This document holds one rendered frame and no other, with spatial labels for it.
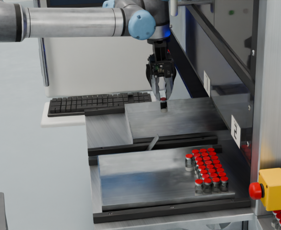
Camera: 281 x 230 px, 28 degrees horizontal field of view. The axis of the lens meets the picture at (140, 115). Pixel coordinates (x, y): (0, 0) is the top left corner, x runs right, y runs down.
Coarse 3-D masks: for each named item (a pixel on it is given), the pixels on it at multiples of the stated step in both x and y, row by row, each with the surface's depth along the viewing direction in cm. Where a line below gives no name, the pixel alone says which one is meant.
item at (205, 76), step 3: (204, 72) 186; (204, 75) 186; (204, 78) 187; (207, 78) 182; (204, 81) 187; (207, 81) 182; (204, 84) 188; (207, 84) 183; (204, 87) 188; (207, 87) 183; (207, 90) 184; (207, 93) 184
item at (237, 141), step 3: (234, 120) 153; (237, 123) 151; (231, 126) 157; (234, 126) 154; (237, 126) 151; (231, 129) 158; (237, 129) 151; (240, 129) 148; (231, 132) 158; (237, 132) 152; (237, 135) 152; (234, 138) 155; (237, 138) 152; (237, 141) 152; (237, 144) 153
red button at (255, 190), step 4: (252, 184) 131; (256, 184) 131; (252, 188) 131; (256, 188) 130; (260, 188) 130; (252, 192) 130; (256, 192) 130; (260, 192) 130; (252, 196) 131; (256, 196) 130; (260, 196) 130
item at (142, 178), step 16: (112, 160) 167; (128, 160) 168; (144, 160) 168; (160, 160) 169; (176, 160) 168; (112, 176) 162; (128, 176) 161; (144, 176) 161; (160, 176) 161; (176, 176) 160; (192, 176) 160; (112, 192) 154; (128, 192) 154; (144, 192) 154; (160, 192) 153; (176, 192) 153; (192, 192) 153; (112, 208) 144; (128, 208) 144
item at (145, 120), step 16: (128, 112) 199; (144, 112) 199; (160, 112) 198; (176, 112) 198; (192, 112) 197; (208, 112) 197; (128, 128) 188; (144, 128) 188; (160, 128) 187; (176, 128) 187; (192, 128) 186; (208, 128) 186; (224, 128) 185
